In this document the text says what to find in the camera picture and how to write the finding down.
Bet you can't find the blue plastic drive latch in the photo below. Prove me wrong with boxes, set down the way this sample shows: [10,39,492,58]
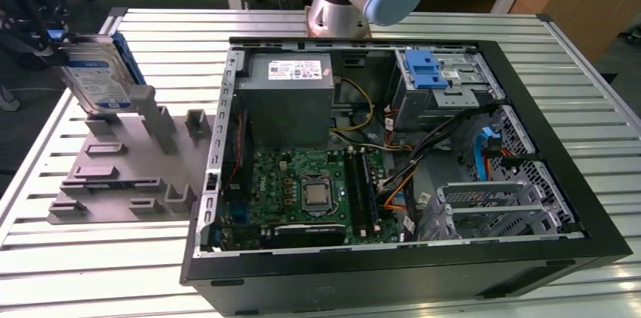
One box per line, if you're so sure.
[405,49,451,90]

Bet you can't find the grey power supply unit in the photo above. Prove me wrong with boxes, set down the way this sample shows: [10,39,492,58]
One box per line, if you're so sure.
[234,52,336,152]

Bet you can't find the blue flat data wire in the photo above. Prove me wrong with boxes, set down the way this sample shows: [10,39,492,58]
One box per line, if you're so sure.
[471,126,503,184]

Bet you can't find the black graphics card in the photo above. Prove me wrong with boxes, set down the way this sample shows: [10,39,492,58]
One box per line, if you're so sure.
[260,222,348,248]

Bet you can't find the grey parts rack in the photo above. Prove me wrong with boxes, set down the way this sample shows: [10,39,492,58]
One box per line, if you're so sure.
[46,85,217,225]

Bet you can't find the yellow and black wires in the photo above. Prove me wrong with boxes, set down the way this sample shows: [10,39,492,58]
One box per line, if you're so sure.
[330,76,377,134]

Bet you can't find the black RAM slot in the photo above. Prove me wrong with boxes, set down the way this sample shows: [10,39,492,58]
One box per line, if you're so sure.
[345,148,370,232]

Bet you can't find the black PC case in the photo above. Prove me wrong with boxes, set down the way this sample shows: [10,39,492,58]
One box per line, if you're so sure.
[179,36,633,317]

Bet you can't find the thin red wire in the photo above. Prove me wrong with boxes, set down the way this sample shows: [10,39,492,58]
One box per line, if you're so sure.
[227,109,252,188]

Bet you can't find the orange flat wire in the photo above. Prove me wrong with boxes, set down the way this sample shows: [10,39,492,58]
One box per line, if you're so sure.
[382,182,417,229]

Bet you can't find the black cable bundle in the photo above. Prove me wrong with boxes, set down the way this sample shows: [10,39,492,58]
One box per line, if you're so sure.
[380,106,503,191]

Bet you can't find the silver disk bay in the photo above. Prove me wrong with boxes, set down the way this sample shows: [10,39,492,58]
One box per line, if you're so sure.
[418,181,577,242]

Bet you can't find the green motherboard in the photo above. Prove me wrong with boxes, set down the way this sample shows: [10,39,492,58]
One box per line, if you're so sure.
[219,147,408,250]

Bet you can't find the silver optical drive cage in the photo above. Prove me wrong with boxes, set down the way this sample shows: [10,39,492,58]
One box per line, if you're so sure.
[390,47,505,131]

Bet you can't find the silver CPU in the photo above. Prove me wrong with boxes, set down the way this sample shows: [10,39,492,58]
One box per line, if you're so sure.
[302,181,333,206]

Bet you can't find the black CPU socket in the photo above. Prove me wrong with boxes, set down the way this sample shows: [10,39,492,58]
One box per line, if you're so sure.
[298,174,338,220]

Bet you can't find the hard disk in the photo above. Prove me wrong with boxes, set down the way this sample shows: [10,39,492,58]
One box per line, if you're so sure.
[42,31,147,115]

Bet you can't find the red orange yellow power wire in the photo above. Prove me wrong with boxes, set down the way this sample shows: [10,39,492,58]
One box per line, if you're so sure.
[488,147,540,169]

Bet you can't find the grey stand foot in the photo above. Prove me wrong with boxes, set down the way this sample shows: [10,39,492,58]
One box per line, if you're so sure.
[0,83,23,113]

